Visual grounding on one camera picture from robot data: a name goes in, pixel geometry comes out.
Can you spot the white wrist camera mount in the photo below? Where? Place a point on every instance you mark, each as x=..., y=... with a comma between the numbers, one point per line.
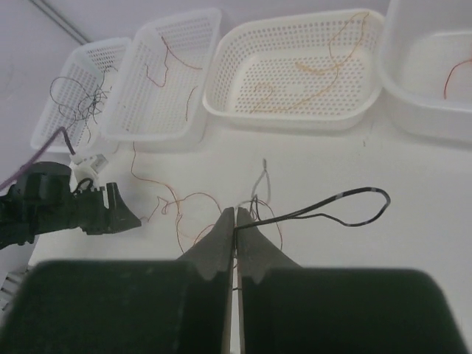
x=88, y=167

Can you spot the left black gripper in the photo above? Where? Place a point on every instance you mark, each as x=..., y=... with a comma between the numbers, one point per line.
x=41, y=202

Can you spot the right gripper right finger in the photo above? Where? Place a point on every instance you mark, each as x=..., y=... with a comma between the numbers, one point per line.
x=288, y=308

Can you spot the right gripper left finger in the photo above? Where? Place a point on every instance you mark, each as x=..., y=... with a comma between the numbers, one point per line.
x=128, y=306

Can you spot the far-left white perforated basket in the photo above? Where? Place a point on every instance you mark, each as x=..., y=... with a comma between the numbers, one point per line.
x=78, y=95

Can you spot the far-right white plastic tub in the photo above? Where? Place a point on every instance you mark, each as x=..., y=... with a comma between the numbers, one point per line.
x=424, y=63

